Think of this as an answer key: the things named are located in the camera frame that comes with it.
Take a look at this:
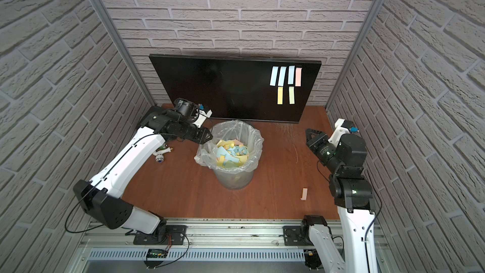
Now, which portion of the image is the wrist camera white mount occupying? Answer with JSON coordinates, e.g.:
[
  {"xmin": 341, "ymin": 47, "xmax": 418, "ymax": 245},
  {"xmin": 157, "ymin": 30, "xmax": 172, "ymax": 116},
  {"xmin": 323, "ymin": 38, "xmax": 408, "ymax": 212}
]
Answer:
[
  {"xmin": 193, "ymin": 104, "xmax": 212, "ymax": 128},
  {"xmin": 328, "ymin": 118, "xmax": 359, "ymax": 147}
]

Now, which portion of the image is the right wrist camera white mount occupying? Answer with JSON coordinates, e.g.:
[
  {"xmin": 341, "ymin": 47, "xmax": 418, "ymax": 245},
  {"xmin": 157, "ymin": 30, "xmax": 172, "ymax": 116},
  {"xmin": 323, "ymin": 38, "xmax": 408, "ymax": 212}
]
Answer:
[{"xmin": 328, "ymin": 118, "xmax": 359, "ymax": 147}]

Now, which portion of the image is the pile of discarded sticky notes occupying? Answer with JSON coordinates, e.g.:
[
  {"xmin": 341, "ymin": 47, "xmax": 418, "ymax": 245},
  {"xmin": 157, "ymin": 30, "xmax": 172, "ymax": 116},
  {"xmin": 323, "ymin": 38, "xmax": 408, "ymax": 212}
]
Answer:
[{"xmin": 216, "ymin": 140, "xmax": 249, "ymax": 168}]

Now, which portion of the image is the black flat monitor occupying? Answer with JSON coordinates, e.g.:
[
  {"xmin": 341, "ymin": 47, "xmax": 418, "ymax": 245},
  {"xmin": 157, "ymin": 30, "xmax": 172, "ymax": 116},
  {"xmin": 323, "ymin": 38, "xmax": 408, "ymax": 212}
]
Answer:
[{"xmin": 149, "ymin": 54, "xmax": 322, "ymax": 123}]

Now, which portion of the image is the light blue sticky note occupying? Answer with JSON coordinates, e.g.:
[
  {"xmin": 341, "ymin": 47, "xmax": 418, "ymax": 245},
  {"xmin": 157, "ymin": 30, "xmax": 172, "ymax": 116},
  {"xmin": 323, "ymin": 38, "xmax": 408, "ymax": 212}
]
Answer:
[
  {"xmin": 278, "ymin": 66, "xmax": 287, "ymax": 87},
  {"xmin": 270, "ymin": 66, "xmax": 279, "ymax": 86},
  {"xmin": 287, "ymin": 66, "xmax": 296, "ymax": 85}
]

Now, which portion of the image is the pink sticky note on table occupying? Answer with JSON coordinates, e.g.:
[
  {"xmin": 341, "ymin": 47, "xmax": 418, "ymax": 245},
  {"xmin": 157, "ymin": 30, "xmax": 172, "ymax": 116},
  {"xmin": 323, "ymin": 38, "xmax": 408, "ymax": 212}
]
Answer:
[{"xmin": 301, "ymin": 188, "xmax": 308, "ymax": 201}]

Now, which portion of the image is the right aluminium corner post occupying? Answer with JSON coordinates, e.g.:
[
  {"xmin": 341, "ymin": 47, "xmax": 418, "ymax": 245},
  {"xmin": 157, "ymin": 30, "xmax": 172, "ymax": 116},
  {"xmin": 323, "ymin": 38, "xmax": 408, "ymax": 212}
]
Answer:
[{"xmin": 325, "ymin": 0, "xmax": 385, "ymax": 109}]

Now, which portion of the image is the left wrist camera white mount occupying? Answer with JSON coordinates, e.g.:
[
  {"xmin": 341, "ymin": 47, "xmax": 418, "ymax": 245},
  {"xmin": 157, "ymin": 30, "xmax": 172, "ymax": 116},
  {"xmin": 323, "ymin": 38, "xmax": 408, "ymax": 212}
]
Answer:
[{"xmin": 193, "ymin": 104, "xmax": 212, "ymax": 128}]

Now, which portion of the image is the aluminium corner post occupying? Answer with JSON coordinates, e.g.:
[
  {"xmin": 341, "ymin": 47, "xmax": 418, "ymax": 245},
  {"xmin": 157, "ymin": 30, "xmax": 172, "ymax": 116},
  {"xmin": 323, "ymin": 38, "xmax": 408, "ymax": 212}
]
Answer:
[
  {"xmin": 325, "ymin": 0, "xmax": 385, "ymax": 109},
  {"xmin": 89, "ymin": 0, "xmax": 156, "ymax": 106}
]

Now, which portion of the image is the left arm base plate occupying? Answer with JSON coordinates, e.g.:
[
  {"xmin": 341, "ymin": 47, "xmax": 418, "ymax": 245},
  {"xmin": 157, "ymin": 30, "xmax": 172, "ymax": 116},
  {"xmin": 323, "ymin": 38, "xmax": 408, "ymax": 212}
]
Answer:
[{"xmin": 133, "ymin": 224, "xmax": 188, "ymax": 246}]

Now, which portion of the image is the light green sticky note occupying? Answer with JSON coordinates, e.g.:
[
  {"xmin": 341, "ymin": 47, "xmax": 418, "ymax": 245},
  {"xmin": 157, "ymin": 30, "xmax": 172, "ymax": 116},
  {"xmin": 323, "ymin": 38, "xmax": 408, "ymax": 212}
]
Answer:
[{"xmin": 289, "ymin": 86, "xmax": 295, "ymax": 105}]

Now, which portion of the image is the mesh waste bin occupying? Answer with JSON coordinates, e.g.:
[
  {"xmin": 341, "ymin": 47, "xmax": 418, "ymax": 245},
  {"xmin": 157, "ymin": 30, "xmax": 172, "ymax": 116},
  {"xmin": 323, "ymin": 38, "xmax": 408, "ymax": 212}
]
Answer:
[{"xmin": 211, "ymin": 120, "xmax": 255, "ymax": 191}]

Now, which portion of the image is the left aluminium corner post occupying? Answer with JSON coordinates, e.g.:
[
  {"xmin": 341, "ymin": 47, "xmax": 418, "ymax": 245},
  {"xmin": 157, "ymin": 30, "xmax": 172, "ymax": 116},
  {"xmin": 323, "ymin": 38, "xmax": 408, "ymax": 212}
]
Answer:
[{"xmin": 89, "ymin": 0, "xmax": 156, "ymax": 106}]

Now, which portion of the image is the round black connector board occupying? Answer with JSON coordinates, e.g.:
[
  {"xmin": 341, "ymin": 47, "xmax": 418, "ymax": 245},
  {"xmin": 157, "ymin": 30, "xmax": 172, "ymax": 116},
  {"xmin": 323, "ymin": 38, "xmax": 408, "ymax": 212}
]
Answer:
[{"xmin": 304, "ymin": 249, "xmax": 323, "ymax": 270}]

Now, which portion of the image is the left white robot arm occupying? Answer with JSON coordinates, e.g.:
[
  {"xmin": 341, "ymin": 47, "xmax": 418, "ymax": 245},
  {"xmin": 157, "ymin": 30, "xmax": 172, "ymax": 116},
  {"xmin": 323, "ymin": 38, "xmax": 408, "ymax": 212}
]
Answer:
[{"xmin": 73, "ymin": 98, "xmax": 213, "ymax": 237}]

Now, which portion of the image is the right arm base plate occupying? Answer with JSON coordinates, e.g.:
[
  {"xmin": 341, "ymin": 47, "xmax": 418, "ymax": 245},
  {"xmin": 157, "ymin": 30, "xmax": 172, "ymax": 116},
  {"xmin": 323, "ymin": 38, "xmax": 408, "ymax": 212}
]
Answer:
[{"xmin": 282, "ymin": 226, "xmax": 313, "ymax": 246}]

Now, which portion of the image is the pink sticky note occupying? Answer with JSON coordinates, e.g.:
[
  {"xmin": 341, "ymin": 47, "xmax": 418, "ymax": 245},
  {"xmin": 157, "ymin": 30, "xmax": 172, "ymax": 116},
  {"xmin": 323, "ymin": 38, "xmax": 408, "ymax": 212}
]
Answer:
[
  {"xmin": 301, "ymin": 188, "xmax": 308, "ymax": 201},
  {"xmin": 295, "ymin": 68, "xmax": 303, "ymax": 87}
]

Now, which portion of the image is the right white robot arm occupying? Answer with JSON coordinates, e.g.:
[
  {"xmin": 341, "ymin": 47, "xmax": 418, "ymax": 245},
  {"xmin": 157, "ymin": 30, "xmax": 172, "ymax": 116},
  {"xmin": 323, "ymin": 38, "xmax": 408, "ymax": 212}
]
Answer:
[{"xmin": 301, "ymin": 128, "xmax": 378, "ymax": 272}]

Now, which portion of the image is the yellow sticky note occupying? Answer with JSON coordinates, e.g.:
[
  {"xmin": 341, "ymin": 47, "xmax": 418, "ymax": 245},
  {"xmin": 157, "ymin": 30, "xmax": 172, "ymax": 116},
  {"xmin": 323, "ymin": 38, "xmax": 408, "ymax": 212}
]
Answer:
[{"xmin": 277, "ymin": 87, "xmax": 284, "ymax": 105}]

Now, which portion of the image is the clear plastic bin liner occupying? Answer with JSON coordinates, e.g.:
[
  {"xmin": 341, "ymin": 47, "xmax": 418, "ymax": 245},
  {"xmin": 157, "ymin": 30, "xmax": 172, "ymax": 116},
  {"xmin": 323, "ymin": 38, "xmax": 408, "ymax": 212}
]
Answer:
[{"xmin": 195, "ymin": 120, "xmax": 264, "ymax": 174}]

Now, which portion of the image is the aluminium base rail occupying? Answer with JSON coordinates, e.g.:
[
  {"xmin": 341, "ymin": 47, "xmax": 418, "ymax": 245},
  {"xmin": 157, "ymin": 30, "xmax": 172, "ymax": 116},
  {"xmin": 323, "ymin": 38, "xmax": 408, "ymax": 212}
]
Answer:
[{"xmin": 67, "ymin": 218, "xmax": 399, "ymax": 272}]

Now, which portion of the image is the small green circuit board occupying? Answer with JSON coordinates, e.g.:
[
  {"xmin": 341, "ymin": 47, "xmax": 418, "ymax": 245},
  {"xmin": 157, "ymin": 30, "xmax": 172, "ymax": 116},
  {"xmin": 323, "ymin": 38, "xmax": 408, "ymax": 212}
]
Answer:
[{"xmin": 146, "ymin": 248, "xmax": 169, "ymax": 259}]

